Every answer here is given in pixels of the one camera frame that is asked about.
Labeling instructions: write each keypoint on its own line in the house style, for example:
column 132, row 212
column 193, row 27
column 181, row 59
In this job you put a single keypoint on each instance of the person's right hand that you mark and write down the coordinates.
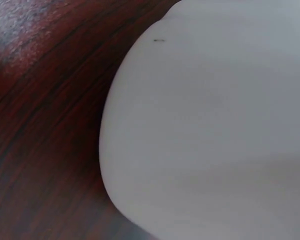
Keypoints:
column 205, row 125

